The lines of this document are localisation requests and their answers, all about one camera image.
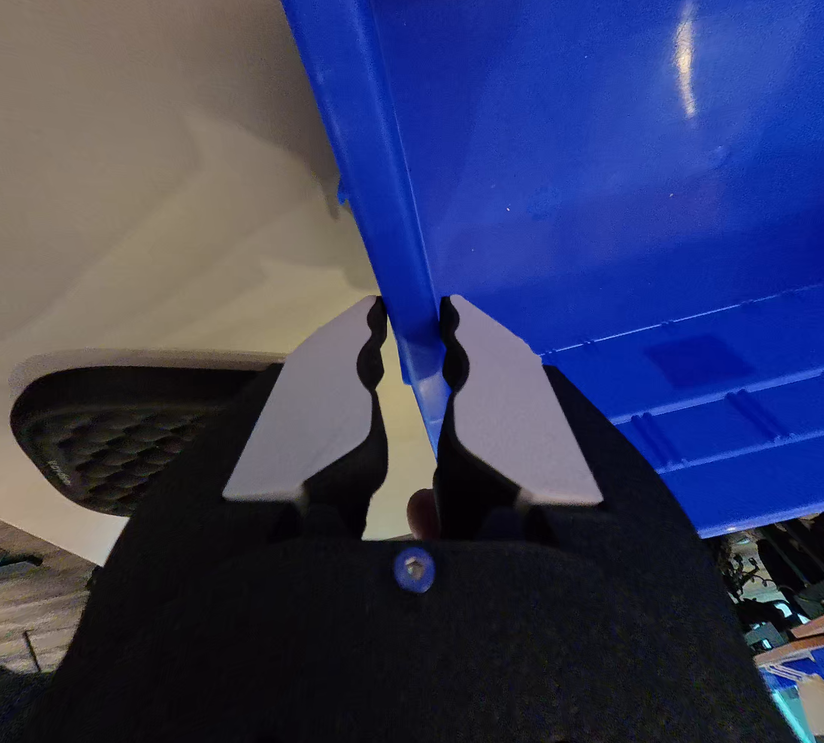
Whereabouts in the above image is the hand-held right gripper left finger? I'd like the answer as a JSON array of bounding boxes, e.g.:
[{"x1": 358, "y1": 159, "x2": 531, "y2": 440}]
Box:
[{"x1": 222, "y1": 294, "x2": 390, "y2": 539}]

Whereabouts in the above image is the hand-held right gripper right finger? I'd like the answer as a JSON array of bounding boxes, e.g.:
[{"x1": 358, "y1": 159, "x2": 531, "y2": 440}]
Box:
[{"x1": 433, "y1": 294, "x2": 604, "y2": 541}]

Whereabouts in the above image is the blue tagged plastic bin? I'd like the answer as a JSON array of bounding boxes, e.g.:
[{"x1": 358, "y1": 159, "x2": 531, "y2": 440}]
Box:
[{"x1": 253, "y1": 0, "x2": 824, "y2": 538}]

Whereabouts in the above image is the grey desk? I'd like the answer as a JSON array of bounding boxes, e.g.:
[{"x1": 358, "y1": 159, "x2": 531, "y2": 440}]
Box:
[{"x1": 0, "y1": 0, "x2": 445, "y2": 567}]

